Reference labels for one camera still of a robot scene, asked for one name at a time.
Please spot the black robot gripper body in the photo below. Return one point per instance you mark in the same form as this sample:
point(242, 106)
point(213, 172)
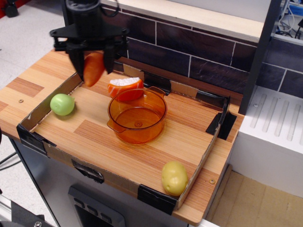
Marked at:
point(88, 31)

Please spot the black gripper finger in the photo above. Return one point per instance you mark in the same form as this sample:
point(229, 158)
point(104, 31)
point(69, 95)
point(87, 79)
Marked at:
point(109, 58)
point(77, 59)

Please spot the orange plastic toy carrot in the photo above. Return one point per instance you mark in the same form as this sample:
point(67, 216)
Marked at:
point(93, 68)

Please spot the cardboard fence with black tape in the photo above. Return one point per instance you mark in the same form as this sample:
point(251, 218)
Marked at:
point(83, 136)

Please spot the transparent orange plastic pot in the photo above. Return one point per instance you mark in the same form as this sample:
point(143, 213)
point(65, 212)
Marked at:
point(138, 115)

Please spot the salmon sushi toy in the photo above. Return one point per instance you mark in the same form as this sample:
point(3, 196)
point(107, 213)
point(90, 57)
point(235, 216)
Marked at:
point(127, 89)

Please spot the green plastic toy pear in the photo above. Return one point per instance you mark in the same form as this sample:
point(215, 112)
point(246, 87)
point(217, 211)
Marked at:
point(62, 104)

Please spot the light wooden shelf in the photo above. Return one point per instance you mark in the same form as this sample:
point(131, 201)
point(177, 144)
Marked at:
point(214, 22)

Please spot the yellow plastic toy potato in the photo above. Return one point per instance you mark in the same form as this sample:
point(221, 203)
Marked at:
point(174, 178)

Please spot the grey control panel with buttons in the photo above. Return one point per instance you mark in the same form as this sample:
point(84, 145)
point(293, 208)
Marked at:
point(92, 213)

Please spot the white plastic drain board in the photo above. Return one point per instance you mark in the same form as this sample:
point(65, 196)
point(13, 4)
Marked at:
point(269, 144)

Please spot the dark grey vertical post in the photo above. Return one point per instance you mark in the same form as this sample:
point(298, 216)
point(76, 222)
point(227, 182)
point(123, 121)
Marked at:
point(267, 31)

